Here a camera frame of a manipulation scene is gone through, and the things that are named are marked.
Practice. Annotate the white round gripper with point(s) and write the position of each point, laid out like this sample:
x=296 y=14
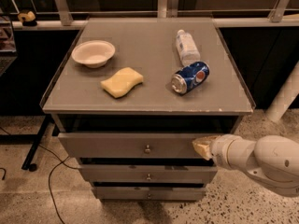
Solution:
x=220 y=151

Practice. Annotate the grey drawer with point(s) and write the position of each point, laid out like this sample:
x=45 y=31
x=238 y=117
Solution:
x=129 y=145
x=147 y=173
x=149 y=193

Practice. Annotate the grey bottom drawer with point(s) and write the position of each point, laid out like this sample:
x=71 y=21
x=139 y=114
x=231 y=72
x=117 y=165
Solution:
x=149 y=193

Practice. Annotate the yellow sponge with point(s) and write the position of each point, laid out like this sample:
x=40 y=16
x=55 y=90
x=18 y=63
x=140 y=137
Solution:
x=122 y=82

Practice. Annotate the clear plastic water bottle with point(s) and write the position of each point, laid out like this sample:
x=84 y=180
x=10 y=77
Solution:
x=187 y=50

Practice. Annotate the blue pepsi can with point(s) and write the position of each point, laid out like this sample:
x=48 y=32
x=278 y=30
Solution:
x=189 y=77

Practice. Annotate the grey middle drawer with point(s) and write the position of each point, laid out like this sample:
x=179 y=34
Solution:
x=147 y=173

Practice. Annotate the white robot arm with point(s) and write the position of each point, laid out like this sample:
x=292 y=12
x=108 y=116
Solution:
x=272 y=160

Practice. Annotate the black desk leg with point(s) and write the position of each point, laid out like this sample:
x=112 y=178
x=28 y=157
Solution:
x=24 y=130

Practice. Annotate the white paper bowl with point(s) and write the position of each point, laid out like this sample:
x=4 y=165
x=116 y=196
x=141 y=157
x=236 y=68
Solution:
x=93 y=54

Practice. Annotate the yellow black tape dispenser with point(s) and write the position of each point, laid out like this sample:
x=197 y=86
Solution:
x=27 y=18

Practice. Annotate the metal window frame rail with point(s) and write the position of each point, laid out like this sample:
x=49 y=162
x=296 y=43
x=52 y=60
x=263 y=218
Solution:
x=224 y=13

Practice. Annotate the grey top drawer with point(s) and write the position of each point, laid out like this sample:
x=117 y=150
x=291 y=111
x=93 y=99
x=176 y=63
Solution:
x=129 y=145

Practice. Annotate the grey drawer cabinet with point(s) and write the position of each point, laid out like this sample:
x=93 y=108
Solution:
x=78 y=104

